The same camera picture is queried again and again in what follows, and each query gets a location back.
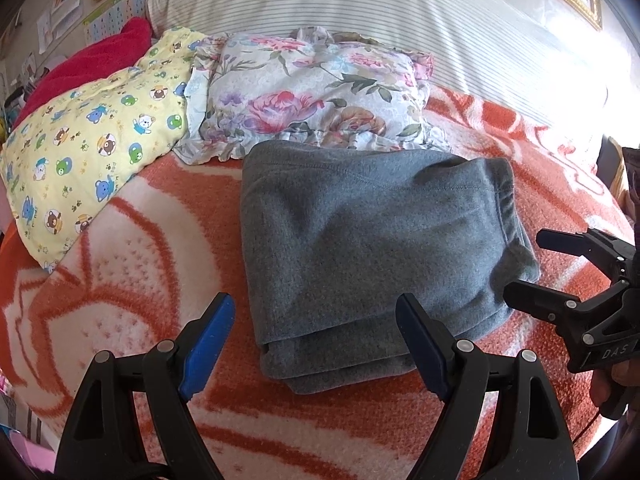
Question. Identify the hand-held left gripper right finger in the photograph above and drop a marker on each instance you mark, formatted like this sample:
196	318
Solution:
420	345

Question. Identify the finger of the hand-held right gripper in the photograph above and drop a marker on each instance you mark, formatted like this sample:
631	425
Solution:
540	300
575	242

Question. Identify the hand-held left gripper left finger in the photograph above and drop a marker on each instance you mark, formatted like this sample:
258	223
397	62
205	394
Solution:
210	340

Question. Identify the grey pants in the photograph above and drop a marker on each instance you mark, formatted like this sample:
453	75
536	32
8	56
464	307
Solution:
360	260

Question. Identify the dark chair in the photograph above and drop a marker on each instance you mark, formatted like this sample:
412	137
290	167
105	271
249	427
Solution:
617	165

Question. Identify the orange and white blanket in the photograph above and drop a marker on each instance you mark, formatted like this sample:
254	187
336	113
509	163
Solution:
150	260

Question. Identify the yellow bear print pillow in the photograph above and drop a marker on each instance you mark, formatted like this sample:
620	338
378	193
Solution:
100	135

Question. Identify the floral pillow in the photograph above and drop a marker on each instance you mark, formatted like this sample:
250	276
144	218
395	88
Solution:
310	90

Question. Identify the striped white bolster cushion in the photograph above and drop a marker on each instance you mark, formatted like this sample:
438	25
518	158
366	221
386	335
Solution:
400	5

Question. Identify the red cloth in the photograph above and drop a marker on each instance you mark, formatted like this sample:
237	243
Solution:
90	65

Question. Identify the green bordered wall chart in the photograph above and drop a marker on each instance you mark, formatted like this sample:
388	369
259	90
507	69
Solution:
115	15

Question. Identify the rainbow drawing on wall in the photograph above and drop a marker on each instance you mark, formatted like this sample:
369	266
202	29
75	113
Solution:
62	2

